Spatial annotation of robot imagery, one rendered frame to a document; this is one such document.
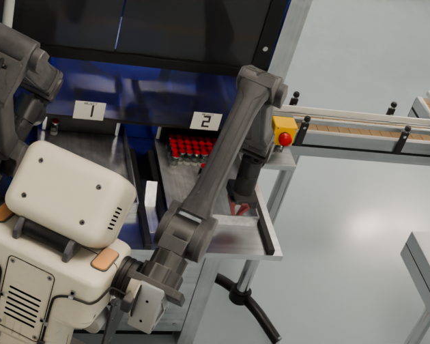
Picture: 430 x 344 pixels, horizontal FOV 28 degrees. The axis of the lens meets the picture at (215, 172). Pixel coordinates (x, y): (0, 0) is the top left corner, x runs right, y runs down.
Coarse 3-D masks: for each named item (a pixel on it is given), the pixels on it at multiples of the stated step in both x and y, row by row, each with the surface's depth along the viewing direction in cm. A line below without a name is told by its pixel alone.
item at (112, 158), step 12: (36, 132) 245; (48, 132) 249; (60, 132) 250; (72, 132) 252; (60, 144) 246; (72, 144) 248; (84, 144) 249; (96, 144) 250; (108, 144) 252; (120, 144) 253; (84, 156) 244; (96, 156) 246; (108, 156) 247; (120, 156) 249; (108, 168) 243; (120, 168) 244; (132, 180) 237; (132, 204) 229
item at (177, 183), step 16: (160, 144) 258; (160, 160) 252; (240, 160) 256; (160, 176) 242; (176, 176) 248; (192, 176) 250; (176, 192) 242; (224, 192) 247; (224, 208) 242; (224, 224) 236; (240, 224) 238; (256, 224) 239
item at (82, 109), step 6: (78, 102) 236; (84, 102) 236; (90, 102) 237; (96, 102) 237; (78, 108) 237; (84, 108) 238; (90, 108) 238; (96, 108) 238; (102, 108) 239; (78, 114) 239; (84, 114) 239; (90, 114) 239; (96, 114) 240; (102, 114) 240; (102, 120) 241
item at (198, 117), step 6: (198, 114) 246; (204, 114) 247; (210, 114) 247; (216, 114) 248; (222, 114) 248; (192, 120) 247; (198, 120) 248; (204, 120) 248; (210, 120) 249; (216, 120) 249; (192, 126) 249; (198, 126) 249; (210, 126) 250; (216, 126) 250
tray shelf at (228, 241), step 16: (128, 144) 254; (144, 144) 256; (144, 160) 250; (144, 176) 244; (144, 192) 239; (256, 192) 251; (128, 224) 227; (128, 240) 222; (224, 240) 231; (240, 240) 233; (256, 240) 235; (272, 240) 236; (208, 256) 227; (224, 256) 228; (240, 256) 229; (256, 256) 230; (272, 256) 232
